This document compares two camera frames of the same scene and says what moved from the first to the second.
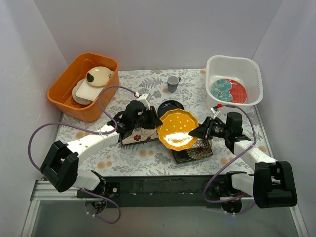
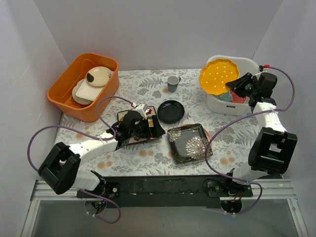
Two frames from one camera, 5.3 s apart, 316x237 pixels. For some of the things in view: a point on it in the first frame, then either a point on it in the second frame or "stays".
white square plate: (89, 92) stays
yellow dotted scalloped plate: (174, 133) to (216, 73)
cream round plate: (80, 100) stays
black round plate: (169, 105) stays
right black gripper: (207, 128) to (245, 84)
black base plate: (164, 191) stays
